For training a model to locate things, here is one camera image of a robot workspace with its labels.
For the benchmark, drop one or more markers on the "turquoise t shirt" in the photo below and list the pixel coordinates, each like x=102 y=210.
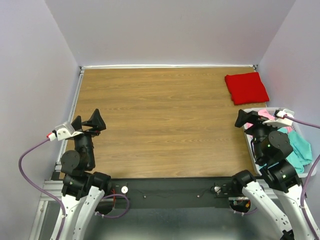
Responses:
x=302 y=153

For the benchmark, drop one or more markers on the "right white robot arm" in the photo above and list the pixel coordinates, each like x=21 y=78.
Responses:
x=271 y=148

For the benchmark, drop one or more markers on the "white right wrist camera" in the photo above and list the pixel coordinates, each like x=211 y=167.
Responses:
x=280 y=118

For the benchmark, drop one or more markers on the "aluminium frame rail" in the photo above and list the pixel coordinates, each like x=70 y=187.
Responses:
x=54 y=187

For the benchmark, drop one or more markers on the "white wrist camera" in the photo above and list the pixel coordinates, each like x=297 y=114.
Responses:
x=280 y=118
x=63 y=131

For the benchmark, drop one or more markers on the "pink t shirt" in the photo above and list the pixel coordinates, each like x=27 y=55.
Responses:
x=268 y=112

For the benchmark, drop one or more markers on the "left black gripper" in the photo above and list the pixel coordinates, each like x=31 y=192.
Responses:
x=96 y=121

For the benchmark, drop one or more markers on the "red t shirt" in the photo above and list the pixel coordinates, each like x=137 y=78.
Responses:
x=246 y=88

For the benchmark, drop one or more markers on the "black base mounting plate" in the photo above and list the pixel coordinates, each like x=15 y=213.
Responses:
x=174 y=193

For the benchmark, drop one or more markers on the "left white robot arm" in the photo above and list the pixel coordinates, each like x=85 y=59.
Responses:
x=81 y=188

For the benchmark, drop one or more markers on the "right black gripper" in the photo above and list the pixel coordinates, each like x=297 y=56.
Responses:
x=253 y=117

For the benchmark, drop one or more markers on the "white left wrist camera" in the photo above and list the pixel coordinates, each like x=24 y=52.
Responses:
x=63 y=131

